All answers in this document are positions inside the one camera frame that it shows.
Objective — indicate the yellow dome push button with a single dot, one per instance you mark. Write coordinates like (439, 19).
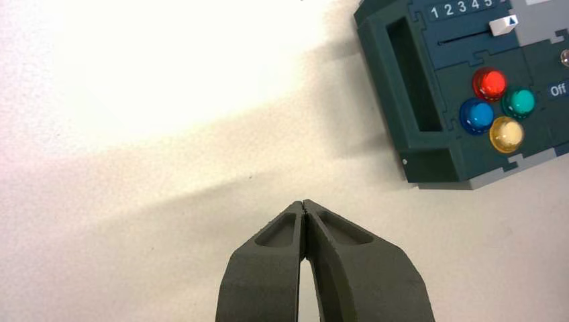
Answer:
(507, 134)

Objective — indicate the red dome push button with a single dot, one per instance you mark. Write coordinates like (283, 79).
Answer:
(490, 84)

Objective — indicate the white slider knob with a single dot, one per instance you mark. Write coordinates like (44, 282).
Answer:
(502, 26)

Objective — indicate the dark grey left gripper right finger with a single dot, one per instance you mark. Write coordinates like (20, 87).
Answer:
(364, 280)

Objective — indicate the green dome push button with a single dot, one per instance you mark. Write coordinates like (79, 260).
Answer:
(520, 102)

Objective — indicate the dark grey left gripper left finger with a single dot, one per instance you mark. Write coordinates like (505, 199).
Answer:
(262, 275)

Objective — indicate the blue dome push button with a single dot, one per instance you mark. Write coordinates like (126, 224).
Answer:
(476, 116)

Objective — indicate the clear indicator LED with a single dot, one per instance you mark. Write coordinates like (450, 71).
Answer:
(566, 58)

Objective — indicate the green and grey control box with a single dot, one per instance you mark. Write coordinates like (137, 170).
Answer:
(453, 53)

